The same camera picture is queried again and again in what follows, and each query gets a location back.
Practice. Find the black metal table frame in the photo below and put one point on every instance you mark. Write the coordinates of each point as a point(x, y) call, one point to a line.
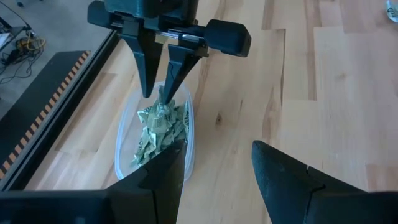
point(63, 109)

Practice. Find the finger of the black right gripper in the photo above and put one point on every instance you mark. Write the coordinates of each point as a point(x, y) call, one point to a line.
point(146, 62)
point(178, 68)

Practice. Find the grey desk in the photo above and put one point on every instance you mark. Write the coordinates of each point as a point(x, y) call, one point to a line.
point(15, 29)

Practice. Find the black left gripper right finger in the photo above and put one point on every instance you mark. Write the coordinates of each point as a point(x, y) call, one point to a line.
point(286, 186)

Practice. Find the clear plastic container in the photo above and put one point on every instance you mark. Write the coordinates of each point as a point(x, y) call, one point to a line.
point(124, 140)

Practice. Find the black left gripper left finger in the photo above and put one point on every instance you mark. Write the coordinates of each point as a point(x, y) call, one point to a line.
point(168, 186)

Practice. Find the green stevia sweetener packet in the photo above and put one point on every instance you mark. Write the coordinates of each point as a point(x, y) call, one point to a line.
point(148, 115)
point(159, 95)
point(179, 121)
point(392, 11)
point(143, 152)
point(157, 133)

